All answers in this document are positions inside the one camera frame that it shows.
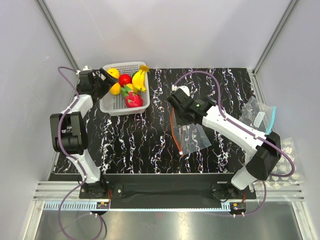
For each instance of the white slotted cable duct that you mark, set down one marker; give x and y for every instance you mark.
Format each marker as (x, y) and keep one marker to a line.
(77, 206)

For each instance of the yellow lemon fruit lower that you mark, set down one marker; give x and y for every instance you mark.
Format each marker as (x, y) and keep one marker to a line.
(115, 89)

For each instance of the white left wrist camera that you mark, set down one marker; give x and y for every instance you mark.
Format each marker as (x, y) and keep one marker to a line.
(86, 68)

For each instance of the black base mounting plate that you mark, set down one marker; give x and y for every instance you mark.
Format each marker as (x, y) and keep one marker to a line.
(166, 191)

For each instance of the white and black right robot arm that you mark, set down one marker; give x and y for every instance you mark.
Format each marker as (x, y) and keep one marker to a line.
(264, 149)

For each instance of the red apple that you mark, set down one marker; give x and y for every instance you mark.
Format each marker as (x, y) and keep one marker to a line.
(124, 79)

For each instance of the clear bag with blue zipper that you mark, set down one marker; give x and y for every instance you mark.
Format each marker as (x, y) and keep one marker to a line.
(258, 115)

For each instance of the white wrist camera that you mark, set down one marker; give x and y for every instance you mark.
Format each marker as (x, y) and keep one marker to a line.
(184, 88)
(86, 68)

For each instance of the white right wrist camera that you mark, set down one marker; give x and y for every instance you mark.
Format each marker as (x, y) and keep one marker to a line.
(184, 88)

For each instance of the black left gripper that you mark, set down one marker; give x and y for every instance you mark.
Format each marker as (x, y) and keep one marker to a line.
(107, 83)

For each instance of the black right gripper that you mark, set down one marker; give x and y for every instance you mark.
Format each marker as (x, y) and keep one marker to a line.
(180, 121)

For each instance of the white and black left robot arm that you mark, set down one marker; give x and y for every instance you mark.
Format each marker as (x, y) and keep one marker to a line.
(69, 135)

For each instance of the yellow banana bunch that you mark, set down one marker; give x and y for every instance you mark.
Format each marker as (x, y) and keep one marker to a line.
(138, 79)

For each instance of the black marble pattern mat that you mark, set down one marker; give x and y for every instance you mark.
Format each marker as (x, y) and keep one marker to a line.
(143, 144)

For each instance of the white plastic perforated basket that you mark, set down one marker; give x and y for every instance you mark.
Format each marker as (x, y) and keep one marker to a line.
(115, 105)

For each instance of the pink dragon fruit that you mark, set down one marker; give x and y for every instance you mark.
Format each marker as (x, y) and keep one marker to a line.
(132, 99)

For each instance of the clear bag with orange zipper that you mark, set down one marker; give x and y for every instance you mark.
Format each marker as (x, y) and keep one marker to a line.
(188, 138)

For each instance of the clear bag of round items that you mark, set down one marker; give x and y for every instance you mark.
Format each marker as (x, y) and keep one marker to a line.
(283, 167)

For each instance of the yellow orange fruit top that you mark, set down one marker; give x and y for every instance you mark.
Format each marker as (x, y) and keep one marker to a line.
(114, 72)

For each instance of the small yellow fruit middle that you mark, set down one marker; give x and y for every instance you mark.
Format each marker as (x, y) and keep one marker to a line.
(129, 85)

